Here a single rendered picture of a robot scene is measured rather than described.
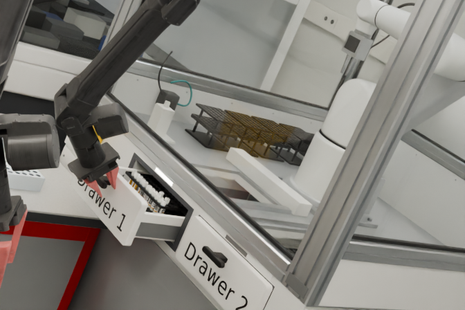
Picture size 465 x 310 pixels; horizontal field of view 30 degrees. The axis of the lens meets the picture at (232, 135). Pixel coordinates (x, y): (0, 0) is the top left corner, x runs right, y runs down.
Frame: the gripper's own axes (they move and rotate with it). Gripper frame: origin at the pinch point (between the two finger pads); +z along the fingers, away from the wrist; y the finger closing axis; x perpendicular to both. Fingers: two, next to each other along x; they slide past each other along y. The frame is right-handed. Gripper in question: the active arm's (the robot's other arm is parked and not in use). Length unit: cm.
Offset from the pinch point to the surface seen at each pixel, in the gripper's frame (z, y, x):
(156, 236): 11.1, 4.0, -9.9
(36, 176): 4.9, -9.4, 24.2
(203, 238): 9.4, 11.0, -20.1
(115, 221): 4.9, -2.0, -5.3
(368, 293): 17, 30, -52
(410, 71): -27, 49, -49
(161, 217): 7.4, 6.9, -9.6
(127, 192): -0.3, 3.0, -5.2
